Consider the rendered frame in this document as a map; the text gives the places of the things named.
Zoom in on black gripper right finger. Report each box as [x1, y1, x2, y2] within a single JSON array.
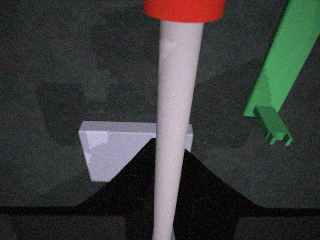
[[173, 148, 320, 240]]

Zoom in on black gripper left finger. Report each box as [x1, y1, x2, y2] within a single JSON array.
[[0, 138, 156, 240]]

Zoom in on white tapered pin with red head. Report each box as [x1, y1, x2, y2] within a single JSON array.
[[143, 0, 225, 240]]

